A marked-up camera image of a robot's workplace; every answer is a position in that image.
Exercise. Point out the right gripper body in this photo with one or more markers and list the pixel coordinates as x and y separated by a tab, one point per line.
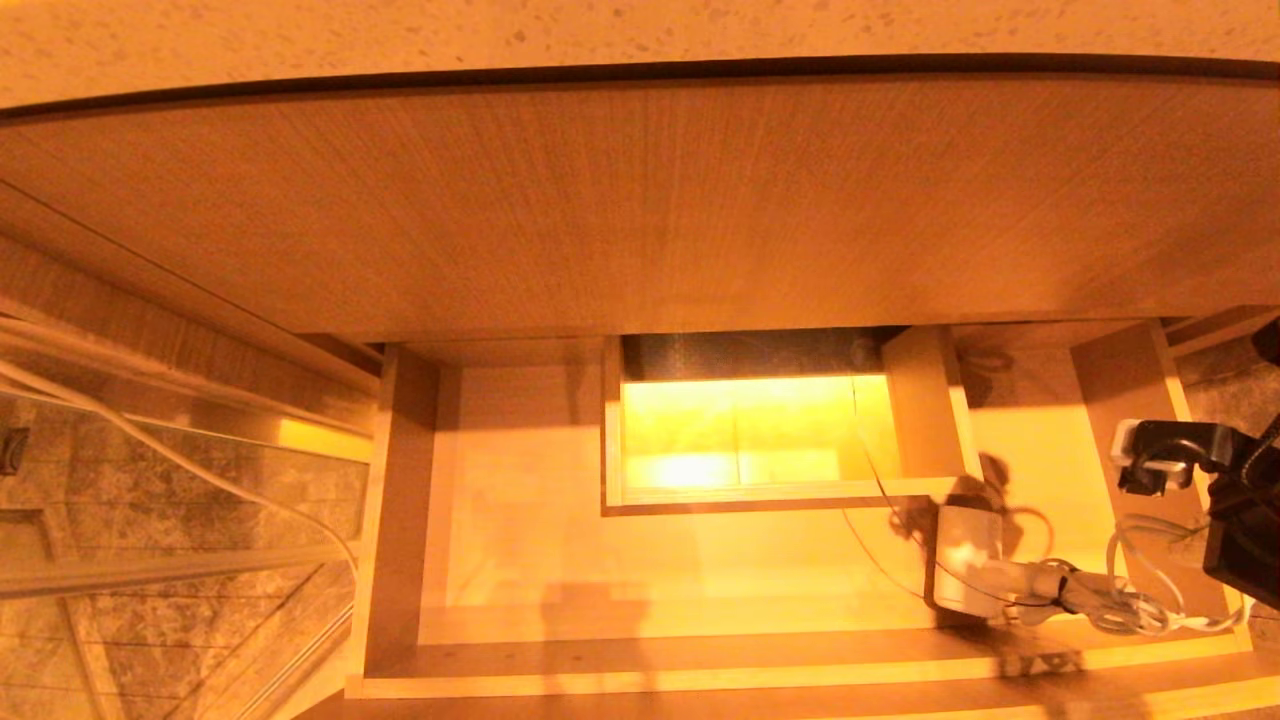
1250	550

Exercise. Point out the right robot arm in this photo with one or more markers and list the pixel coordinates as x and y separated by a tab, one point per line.
1270	340

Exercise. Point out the wooden divider box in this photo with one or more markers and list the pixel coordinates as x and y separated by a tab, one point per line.
925	420

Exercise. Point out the wooden countertop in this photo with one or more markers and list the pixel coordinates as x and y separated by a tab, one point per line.
620	210

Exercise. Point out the glass panel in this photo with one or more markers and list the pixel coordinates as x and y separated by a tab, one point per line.
150	520

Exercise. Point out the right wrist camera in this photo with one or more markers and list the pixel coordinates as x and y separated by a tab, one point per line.
1190	440

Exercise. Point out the wooden desk frame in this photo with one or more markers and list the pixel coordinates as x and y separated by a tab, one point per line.
520	560

